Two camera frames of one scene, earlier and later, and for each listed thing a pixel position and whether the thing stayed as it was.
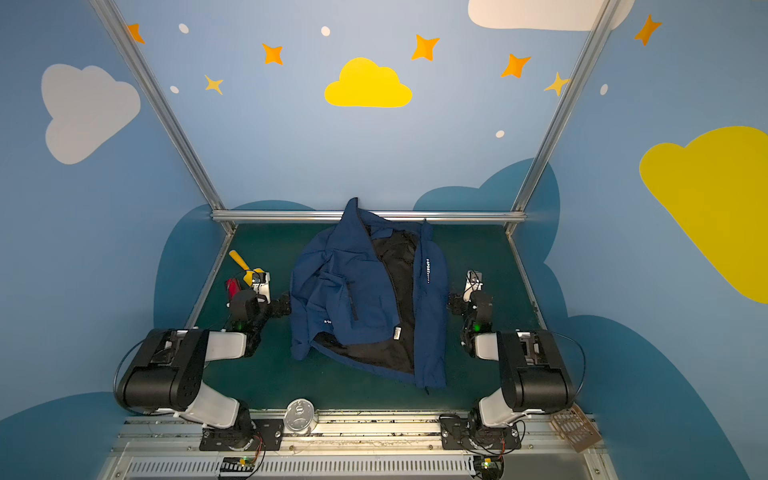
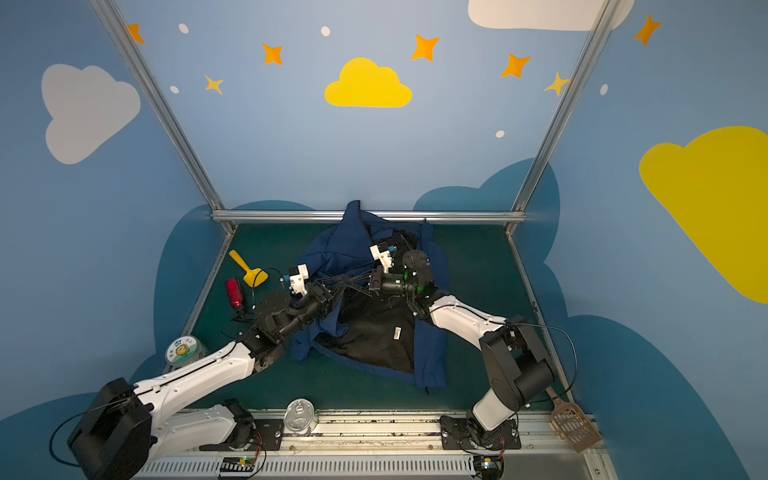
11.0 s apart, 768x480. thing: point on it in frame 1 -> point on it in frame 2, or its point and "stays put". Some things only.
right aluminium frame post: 604,17 stays put
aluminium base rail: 170,447 stays put
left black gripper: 278,305 -> 321,293
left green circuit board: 237,464 stays put
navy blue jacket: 373,290 stays put
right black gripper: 458,303 -> 375,281
